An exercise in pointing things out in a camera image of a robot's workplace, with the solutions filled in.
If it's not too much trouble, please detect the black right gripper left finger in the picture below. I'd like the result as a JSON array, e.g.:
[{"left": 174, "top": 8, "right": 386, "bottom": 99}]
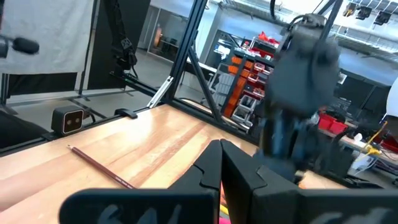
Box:
[{"left": 169, "top": 139, "right": 223, "bottom": 224}]

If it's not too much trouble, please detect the black cylindrical fixture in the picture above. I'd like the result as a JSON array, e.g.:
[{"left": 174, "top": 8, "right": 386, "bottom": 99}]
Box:
[{"left": 0, "top": 36, "right": 40, "bottom": 59}]

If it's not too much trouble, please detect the white fabric screen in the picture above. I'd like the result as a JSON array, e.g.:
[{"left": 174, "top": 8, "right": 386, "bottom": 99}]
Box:
[{"left": 0, "top": 0, "right": 96, "bottom": 76}]

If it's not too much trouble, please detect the brown pencil with blue cap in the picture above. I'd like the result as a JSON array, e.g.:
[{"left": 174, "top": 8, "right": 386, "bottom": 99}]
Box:
[{"left": 67, "top": 144, "right": 136, "bottom": 190}]

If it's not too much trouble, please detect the red plastic bin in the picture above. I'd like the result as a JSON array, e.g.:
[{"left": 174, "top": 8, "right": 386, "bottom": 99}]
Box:
[{"left": 318, "top": 111, "right": 349, "bottom": 135}]

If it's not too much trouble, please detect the black panel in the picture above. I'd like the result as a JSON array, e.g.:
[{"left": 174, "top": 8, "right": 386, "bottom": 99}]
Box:
[{"left": 87, "top": 0, "right": 152, "bottom": 91}]

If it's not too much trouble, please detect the storage rack with orange bins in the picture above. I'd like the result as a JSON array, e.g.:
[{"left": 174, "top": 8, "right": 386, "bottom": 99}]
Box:
[{"left": 206, "top": 30, "right": 281, "bottom": 126}]

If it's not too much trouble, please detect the yellow cable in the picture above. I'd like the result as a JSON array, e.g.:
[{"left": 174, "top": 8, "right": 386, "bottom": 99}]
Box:
[{"left": 364, "top": 120, "right": 389, "bottom": 157}]

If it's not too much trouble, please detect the black clamp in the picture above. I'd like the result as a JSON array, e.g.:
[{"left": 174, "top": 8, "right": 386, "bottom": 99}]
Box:
[{"left": 114, "top": 108, "right": 139, "bottom": 120}]

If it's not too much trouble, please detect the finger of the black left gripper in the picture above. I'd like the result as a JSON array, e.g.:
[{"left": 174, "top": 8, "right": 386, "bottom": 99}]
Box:
[
  {"left": 276, "top": 152, "right": 300, "bottom": 183},
  {"left": 253, "top": 151, "right": 278, "bottom": 182}
]

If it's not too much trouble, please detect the silver aluminium bar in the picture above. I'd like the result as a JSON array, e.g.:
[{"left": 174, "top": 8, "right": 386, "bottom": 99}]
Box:
[{"left": 146, "top": 75, "right": 174, "bottom": 109}]

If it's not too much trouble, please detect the black aluminium rig frame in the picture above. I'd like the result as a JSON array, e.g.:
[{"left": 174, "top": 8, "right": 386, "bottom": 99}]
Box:
[{"left": 0, "top": 0, "right": 345, "bottom": 156}]

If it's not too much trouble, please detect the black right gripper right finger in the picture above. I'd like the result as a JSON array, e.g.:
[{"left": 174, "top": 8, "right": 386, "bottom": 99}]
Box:
[{"left": 220, "top": 139, "right": 302, "bottom": 224}]

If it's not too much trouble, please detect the black table-level camera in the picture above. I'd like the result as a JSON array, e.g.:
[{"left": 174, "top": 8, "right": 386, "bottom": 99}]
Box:
[{"left": 50, "top": 105, "right": 86, "bottom": 136}]

